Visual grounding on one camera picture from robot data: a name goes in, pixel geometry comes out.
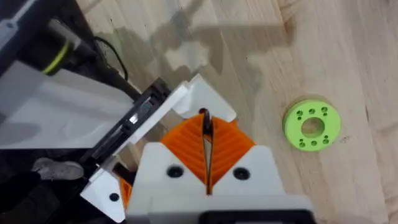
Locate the white orange finger of the left gripper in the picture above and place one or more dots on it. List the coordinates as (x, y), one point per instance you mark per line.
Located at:
(104, 196)

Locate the bare white finger of the left gripper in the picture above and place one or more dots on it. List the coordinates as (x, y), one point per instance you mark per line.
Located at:
(205, 95)

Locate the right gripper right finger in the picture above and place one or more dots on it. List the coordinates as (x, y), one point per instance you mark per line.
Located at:
(248, 168)

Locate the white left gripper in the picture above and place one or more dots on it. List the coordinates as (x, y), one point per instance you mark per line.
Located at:
(62, 112)

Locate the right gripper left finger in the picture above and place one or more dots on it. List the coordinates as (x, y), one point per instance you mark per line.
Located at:
(161, 168)

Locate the green disc with holes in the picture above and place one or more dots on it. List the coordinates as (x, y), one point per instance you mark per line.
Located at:
(292, 124)

